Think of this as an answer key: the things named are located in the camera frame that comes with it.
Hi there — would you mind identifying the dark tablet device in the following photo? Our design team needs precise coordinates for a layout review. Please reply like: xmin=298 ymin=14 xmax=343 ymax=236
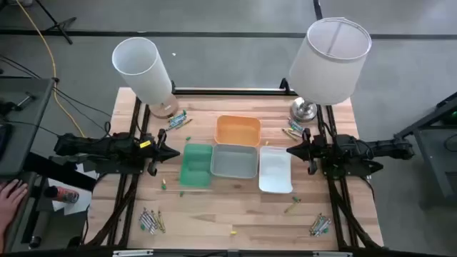
xmin=0 ymin=123 xmax=12 ymax=161

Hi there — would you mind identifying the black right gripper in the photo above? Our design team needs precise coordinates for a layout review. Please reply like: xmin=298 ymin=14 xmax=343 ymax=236
xmin=286 ymin=128 xmax=327 ymax=176

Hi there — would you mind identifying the cone shade chrome base lamp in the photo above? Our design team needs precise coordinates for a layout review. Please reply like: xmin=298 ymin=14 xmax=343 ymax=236
xmin=288 ymin=16 xmax=372 ymax=123

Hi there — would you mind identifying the dark grey desk surface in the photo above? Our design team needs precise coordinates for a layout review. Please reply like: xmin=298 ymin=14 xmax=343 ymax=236
xmin=0 ymin=171 xmax=48 ymax=253

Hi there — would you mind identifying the dark metal cart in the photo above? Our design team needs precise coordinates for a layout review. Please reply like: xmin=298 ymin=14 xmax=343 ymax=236
xmin=393 ymin=91 xmax=457 ymax=208

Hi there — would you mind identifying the person's hand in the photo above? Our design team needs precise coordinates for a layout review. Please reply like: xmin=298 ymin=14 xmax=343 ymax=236
xmin=0 ymin=178 xmax=29 ymax=233

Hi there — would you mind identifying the black aluminium frame rail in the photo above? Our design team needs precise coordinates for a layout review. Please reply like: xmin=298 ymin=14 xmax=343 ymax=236
xmin=121 ymin=103 xmax=151 ymax=247
xmin=316 ymin=104 xmax=349 ymax=249
xmin=325 ymin=104 xmax=361 ymax=248
xmin=106 ymin=96 xmax=142 ymax=247

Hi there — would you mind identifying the cylinder shade wooden base lamp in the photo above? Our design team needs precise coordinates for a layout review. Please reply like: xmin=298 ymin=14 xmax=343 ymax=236
xmin=111 ymin=36 xmax=179 ymax=119

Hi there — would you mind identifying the grey plastic bin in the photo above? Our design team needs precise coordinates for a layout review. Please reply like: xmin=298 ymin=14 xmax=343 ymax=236
xmin=210 ymin=143 xmax=259 ymax=179

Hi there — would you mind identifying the black support beam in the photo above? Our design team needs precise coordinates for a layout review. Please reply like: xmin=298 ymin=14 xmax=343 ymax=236
xmin=21 ymin=152 xmax=98 ymax=192

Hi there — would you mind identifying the black cable bundle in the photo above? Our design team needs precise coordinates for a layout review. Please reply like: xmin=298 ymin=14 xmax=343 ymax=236
xmin=330 ymin=178 xmax=383 ymax=249
xmin=84 ymin=174 xmax=139 ymax=247

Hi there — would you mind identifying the white plastic bin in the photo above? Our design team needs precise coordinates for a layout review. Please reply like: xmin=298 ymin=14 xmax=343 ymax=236
xmin=258 ymin=145 xmax=294 ymax=194

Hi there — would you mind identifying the yellow cable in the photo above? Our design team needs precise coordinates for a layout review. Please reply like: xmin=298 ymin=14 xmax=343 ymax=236
xmin=14 ymin=0 xmax=86 ymax=138

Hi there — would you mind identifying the black floor cable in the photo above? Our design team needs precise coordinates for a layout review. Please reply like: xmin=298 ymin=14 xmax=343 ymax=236
xmin=52 ymin=87 xmax=113 ymax=119
xmin=0 ymin=54 xmax=41 ymax=79

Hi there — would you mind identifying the green translucent plastic bin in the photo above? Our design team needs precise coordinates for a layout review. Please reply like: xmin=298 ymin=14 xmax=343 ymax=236
xmin=179 ymin=143 xmax=214 ymax=189

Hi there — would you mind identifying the orange black spray can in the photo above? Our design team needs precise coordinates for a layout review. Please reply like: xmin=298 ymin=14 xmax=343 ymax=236
xmin=44 ymin=185 xmax=80 ymax=204

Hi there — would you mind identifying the white paper sheet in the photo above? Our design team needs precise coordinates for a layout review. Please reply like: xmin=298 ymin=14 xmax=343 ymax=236
xmin=49 ymin=178 xmax=93 ymax=216
xmin=74 ymin=163 xmax=99 ymax=180

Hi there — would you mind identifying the silver metal bracket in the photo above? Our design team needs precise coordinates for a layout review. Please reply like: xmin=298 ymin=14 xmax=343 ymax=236
xmin=312 ymin=251 xmax=353 ymax=257
xmin=112 ymin=249 xmax=154 ymax=257

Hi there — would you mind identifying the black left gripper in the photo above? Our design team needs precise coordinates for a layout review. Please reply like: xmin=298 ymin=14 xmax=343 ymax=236
xmin=141 ymin=128 xmax=181 ymax=177

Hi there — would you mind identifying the orange plastic bin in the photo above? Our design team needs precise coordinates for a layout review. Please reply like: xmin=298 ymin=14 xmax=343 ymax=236
xmin=214 ymin=114 xmax=262 ymax=147

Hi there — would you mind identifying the person's forearm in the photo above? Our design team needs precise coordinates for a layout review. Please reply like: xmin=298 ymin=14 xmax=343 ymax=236
xmin=0 ymin=224 xmax=10 ymax=253

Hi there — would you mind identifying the black tripod stand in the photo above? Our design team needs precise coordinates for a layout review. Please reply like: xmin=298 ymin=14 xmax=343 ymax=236
xmin=34 ymin=0 xmax=78 ymax=46

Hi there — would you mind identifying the grey side table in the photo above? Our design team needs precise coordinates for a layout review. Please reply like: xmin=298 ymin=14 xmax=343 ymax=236
xmin=0 ymin=76 xmax=55 ymax=176

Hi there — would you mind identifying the black table edge rail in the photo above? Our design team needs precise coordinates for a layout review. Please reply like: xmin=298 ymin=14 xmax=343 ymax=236
xmin=171 ymin=87 xmax=299 ymax=96
xmin=0 ymin=245 xmax=457 ymax=257

